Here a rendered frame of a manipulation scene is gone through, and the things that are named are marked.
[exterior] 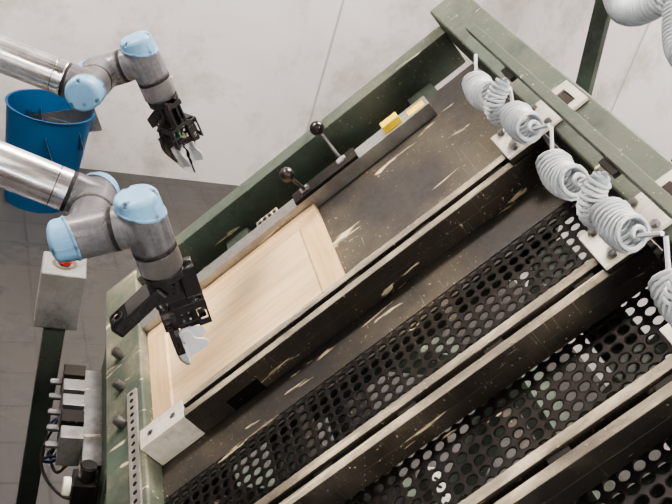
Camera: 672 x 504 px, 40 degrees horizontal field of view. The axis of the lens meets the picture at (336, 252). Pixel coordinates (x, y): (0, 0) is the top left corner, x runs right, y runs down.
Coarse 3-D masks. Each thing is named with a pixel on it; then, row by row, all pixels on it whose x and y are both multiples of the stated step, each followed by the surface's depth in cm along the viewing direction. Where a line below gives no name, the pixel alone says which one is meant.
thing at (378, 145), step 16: (416, 112) 232; (432, 112) 233; (400, 128) 233; (416, 128) 234; (368, 144) 236; (384, 144) 234; (368, 160) 236; (336, 176) 236; (352, 176) 237; (320, 192) 237; (336, 192) 238; (288, 208) 240; (304, 208) 239; (272, 224) 240; (240, 240) 245; (256, 240) 241; (224, 256) 244; (240, 256) 242; (208, 272) 244; (224, 272) 243; (144, 320) 249; (160, 320) 247
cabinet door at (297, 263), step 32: (288, 224) 239; (320, 224) 229; (256, 256) 238; (288, 256) 229; (320, 256) 220; (224, 288) 238; (256, 288) 229; (288, 288) 220; (320, 288) 211; (224, 320) 228; (256, 320) 219; (160, 352) 236; (224, 352) 218; (160, 384) 226; (192, 384) 218
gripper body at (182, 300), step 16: (192, 272) 158; (160, 288) 159; (176, 288) 159; (192, 288) 160; (160, 304) 160; (176, 304) 160; (192, 304) 160; (176, 320) 160; (192, 320) 163; (208, 320) 162
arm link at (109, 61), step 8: (96, 56) 209; (104, 56) 208; (112, 56) 207; (80, 64) 209; (88, 64) 203; (96, 64) 203; (104, 64) 204; (112, 64) 206; (112, 72) 205; (120, 72) 207; (112, 80) 204; (120, 80) 208; (128, 80) 209; (112, 88) 207
